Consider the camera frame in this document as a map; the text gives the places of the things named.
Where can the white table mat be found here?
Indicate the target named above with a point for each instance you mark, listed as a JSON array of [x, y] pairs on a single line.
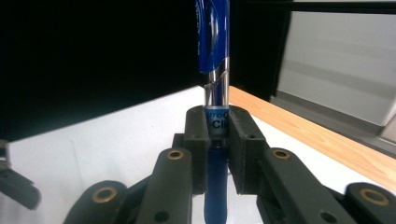
[[109, 140]]

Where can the dark curtain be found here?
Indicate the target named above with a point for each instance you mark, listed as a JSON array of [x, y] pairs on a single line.
[[77, 56]]

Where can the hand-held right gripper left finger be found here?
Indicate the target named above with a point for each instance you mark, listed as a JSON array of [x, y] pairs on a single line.
[[196, 146]]

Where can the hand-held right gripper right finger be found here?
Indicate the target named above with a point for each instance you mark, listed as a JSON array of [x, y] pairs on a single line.
[[246, 146]]

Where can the white cabinet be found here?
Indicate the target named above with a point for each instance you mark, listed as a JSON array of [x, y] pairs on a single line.
[[336, 62]]

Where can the blue pen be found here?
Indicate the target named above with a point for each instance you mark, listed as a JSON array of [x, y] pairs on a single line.
[[214, 46]]

